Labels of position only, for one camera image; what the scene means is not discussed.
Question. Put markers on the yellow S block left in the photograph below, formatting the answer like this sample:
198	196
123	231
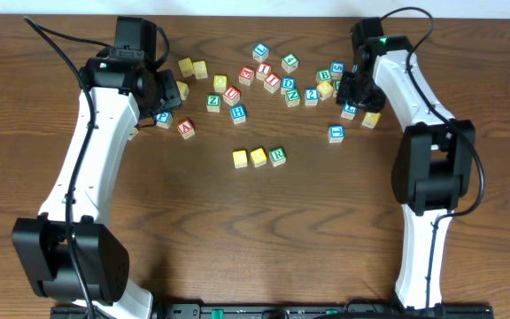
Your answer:
183	90

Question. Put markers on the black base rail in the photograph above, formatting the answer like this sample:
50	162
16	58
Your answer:
359	309

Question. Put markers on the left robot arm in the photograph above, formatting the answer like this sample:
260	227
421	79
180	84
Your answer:
67	251

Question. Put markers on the red A block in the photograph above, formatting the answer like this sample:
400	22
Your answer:
186	128

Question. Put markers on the blue P block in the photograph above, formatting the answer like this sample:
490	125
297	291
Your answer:
164	120

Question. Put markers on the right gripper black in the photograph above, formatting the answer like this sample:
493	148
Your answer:
350	91

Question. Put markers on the red I block upper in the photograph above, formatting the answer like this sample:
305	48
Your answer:
263	71

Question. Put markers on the red i block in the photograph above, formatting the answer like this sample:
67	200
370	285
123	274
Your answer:
272	83
263	71

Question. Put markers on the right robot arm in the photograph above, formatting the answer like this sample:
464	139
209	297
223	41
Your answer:
432	170

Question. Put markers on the blue l block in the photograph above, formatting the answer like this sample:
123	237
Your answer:
349	112
260	52

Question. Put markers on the yellow block far right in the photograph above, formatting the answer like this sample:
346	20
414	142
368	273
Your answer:
370	119

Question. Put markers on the yellow o block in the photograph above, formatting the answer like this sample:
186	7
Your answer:
258	157
220	83

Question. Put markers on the yellow C block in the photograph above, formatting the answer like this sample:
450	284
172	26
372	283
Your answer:
240	158

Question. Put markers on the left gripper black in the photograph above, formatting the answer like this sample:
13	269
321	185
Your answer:
169	91

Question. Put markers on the red U block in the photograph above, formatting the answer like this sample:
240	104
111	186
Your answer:
231	96

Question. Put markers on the yellow block top left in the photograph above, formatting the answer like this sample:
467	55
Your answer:
186	67

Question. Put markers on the green Z block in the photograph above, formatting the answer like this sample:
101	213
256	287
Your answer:
213	103

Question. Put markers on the blue 5 block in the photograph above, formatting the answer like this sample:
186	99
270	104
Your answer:
337	70

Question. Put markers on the red I block lower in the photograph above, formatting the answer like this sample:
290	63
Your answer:
272	83

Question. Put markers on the green B block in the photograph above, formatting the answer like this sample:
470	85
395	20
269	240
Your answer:
323	75

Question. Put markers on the red E block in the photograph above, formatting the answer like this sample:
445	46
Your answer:
246	76

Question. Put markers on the yellow K block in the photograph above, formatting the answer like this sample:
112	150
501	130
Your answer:
133	133

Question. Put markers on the blue L block top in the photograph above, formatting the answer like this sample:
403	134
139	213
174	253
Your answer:
260	52

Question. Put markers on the green N block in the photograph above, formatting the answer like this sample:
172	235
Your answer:
292	97

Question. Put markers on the green R block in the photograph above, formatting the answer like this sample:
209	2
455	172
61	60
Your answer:
277	156

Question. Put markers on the blue 2 block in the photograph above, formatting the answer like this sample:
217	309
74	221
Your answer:
311	97

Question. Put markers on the blue H block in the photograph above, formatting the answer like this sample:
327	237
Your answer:
238	114

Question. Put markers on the green 4 block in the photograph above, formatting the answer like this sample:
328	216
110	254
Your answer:
290	62

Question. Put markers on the yellow s block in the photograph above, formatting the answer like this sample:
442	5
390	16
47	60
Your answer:
200	69
183	90

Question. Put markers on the blue D block centre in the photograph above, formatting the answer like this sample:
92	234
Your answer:
288	83

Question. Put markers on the yellow S block top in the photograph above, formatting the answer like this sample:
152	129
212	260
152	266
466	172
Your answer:
200	69

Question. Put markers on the yellow block right cluster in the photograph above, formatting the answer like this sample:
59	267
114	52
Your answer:
325	90

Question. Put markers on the blue T block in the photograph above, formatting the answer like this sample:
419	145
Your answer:
336	134

